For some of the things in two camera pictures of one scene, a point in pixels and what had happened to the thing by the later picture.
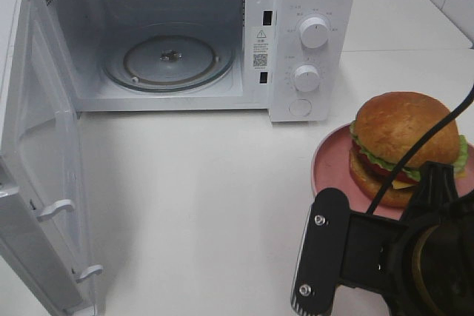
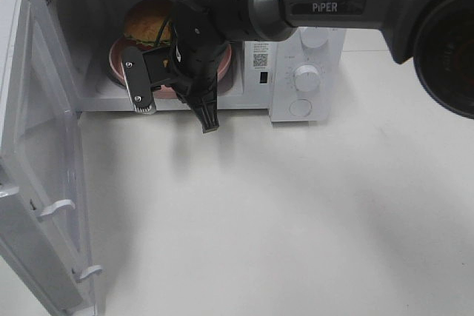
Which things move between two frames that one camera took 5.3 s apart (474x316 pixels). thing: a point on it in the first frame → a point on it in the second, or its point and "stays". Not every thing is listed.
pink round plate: [330, 169] → [164, 91]
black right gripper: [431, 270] → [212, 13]
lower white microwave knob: [306, 78] stays
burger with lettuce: [384, 130] → [144, 22]
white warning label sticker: [261, 48] stays
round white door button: [300, 107] stays
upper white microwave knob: [314, 32] stays
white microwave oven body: [165, 36] stays
